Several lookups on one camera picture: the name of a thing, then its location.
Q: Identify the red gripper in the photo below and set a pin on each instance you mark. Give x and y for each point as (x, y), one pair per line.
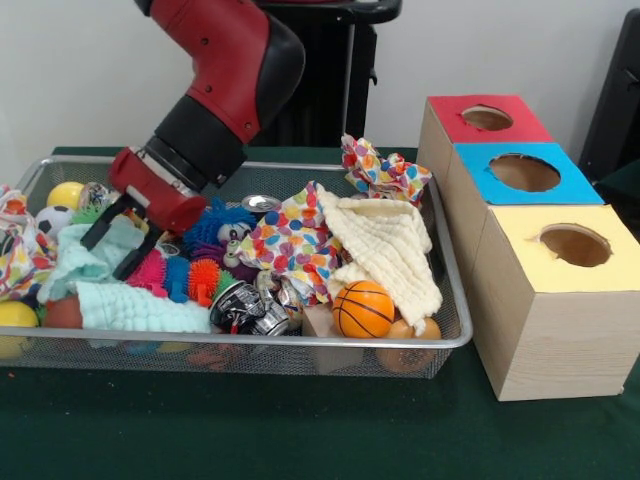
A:
(160, 200)

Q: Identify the mint muslin cloth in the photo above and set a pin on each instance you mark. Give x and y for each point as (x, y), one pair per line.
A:
(130, 310)

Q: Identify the cream muslin cloth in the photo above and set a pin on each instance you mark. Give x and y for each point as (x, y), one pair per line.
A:
(390, 240)

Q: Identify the colourful dotted cloth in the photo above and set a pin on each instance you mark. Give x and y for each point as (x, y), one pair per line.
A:
(385, 172)
(290, 245)

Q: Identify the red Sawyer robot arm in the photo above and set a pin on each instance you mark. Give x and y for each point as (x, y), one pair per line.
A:
(225, 60)

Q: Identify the shallow clear mesh bin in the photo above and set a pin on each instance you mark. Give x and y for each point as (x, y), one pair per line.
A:
(447, 300)

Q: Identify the wooden box with three holes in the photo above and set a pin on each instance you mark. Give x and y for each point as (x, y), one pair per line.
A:
(565, 340)

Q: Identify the small soccer ball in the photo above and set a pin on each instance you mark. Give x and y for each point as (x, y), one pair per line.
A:
(54, 220)

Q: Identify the yellow ball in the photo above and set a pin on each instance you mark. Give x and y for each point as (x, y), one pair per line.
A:
(65, 195)

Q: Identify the multicolour spiky caterpillar toy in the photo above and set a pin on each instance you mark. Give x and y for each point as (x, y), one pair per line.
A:
(190, 275)

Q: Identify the white colourful patterned cloth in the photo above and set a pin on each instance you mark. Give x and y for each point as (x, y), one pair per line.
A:
(20, 250)

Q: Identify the crushed black drink can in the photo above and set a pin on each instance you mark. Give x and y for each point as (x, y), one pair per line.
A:
(245, 310)

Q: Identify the orange toy basketball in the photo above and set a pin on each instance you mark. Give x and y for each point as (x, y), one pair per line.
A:
(363, 309)

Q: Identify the dark green tablecloth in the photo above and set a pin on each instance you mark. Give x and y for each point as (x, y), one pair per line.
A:
(300, 425)

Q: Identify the toy burger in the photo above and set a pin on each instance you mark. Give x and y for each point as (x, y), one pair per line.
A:
(432, 330)

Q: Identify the side table with green cloth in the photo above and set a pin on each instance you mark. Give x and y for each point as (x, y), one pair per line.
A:
(625, 185)

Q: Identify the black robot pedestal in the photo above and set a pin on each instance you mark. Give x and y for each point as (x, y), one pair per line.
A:
(325, 75)

